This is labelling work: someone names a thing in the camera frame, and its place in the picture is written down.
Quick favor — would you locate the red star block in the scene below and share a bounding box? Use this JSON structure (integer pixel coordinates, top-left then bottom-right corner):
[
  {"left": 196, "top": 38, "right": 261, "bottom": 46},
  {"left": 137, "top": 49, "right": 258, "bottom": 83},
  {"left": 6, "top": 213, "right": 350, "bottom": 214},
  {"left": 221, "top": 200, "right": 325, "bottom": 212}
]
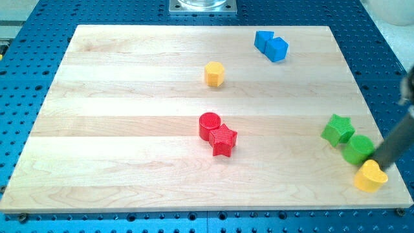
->
[{"left": 209, "top": 124, "right": 237, "bottom": 157}]

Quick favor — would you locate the red cylinder block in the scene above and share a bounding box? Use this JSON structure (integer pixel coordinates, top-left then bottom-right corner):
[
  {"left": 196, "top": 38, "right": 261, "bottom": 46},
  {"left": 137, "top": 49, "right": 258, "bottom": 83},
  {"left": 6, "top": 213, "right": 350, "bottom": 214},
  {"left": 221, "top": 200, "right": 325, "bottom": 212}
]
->
[{"left": 199, "top": 112, "right": 221, "bottom": 141}]

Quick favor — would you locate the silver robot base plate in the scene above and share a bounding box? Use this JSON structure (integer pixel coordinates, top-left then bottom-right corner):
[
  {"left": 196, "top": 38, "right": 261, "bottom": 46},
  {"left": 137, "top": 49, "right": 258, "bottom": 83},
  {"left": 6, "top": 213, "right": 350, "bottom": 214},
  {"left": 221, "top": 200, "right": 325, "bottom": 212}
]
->
[{"left": 168, "top": 0, "right": 237, "bottom": 16}]

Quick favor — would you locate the grey pusher rod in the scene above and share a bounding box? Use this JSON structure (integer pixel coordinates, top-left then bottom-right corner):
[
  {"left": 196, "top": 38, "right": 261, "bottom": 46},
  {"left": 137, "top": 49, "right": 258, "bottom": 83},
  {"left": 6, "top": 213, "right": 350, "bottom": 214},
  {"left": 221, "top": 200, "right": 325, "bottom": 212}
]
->
[{"left": 371, "top": 67, "right": 413, "bottom": 171}]

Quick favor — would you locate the green cylinder block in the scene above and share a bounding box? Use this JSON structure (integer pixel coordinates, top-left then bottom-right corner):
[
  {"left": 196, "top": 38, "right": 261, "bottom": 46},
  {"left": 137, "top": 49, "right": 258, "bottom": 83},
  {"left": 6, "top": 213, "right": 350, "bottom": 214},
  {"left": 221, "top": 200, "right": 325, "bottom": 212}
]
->
[{"left": 342, "top": 135, "right": 375, "bottom": 165}]

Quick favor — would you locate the yellow heart block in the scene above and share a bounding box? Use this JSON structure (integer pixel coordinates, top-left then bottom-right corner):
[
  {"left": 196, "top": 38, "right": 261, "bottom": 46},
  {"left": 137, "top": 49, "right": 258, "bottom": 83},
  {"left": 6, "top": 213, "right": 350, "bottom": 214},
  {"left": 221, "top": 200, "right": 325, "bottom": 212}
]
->
[{"left": 354, "top": 159, "right": 388, "bottom": 193}]

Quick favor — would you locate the blue cube block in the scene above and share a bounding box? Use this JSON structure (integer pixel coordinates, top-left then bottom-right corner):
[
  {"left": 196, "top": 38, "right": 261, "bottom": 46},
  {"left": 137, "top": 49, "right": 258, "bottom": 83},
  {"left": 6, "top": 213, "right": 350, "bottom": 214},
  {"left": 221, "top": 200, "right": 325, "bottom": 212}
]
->
[{"left": 265, "top": 37, "right": 289, "bottom": 62}]

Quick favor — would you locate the yellow hexagon block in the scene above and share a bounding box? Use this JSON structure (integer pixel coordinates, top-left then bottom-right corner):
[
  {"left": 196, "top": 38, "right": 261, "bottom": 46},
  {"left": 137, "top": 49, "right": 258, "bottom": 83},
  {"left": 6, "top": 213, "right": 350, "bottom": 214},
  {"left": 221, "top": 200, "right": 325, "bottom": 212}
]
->
[{"left": 204, "top": 61, "right": 225, "bottom": 87}]

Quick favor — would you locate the white round container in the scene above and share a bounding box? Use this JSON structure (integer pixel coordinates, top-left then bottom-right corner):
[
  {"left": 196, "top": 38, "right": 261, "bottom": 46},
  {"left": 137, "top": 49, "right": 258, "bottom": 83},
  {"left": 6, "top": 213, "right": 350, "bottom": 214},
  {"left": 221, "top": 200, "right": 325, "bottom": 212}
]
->
[{"left": 367, "top": 0, "right": 413, "bottom": 26}]

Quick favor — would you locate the green star block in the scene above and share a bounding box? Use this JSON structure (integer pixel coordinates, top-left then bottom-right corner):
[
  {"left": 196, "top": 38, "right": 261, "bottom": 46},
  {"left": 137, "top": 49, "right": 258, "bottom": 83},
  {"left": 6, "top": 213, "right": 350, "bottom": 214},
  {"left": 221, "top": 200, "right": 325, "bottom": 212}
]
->
[{"left": 321, "top": 114, "right": 355, "bottom": 147}]

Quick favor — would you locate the wooden board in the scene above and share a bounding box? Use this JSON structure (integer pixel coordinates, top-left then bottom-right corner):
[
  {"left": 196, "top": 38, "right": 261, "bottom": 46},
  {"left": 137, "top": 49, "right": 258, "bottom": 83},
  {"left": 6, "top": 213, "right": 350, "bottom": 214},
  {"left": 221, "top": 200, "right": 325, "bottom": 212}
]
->
[{"left": 1, "top": 25, "right": 413, "bottom": 214}]

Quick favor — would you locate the blue pentagon block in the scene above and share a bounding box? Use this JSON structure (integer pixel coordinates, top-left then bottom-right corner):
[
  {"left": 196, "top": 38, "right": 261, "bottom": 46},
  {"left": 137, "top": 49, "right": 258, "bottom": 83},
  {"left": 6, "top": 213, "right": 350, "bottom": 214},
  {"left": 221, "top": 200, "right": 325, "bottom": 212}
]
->
[{"left": 254, "top": 30, "right": 274, "bottom": 53}]

